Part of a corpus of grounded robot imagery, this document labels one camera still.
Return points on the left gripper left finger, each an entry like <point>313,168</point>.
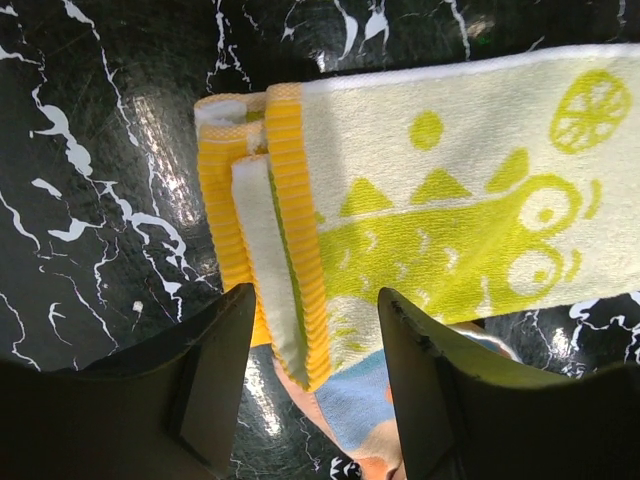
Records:
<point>165,408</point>

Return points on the orange dotted towel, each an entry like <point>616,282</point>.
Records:
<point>354,406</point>

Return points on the yellow patterned towel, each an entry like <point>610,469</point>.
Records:
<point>474,189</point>

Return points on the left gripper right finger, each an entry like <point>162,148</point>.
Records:
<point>466,412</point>

